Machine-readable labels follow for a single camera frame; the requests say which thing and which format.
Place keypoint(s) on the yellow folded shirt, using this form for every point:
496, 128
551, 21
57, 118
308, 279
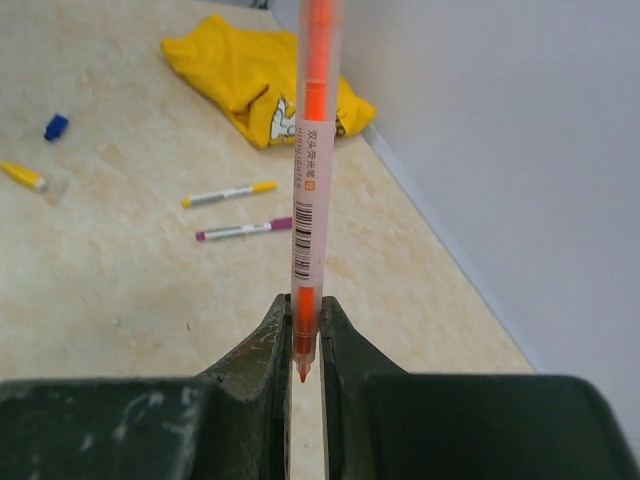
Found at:
249, 74

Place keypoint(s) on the white pen yellow tip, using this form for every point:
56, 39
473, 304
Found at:
213, 197

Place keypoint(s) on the purple pen cap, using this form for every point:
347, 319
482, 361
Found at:
284, 223

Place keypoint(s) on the orange white pen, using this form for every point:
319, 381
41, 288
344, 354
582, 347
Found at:
318, 61

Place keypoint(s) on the yellow pen cap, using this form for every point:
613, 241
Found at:
264, 186
24, 176

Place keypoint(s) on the white pen red marks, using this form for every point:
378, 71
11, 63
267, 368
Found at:
232, 231

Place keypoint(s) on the blue pen cap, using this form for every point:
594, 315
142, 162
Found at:
56, 127

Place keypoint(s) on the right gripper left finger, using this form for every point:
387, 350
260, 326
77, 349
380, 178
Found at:
231, 421

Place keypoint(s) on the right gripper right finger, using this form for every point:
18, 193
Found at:
382, 422

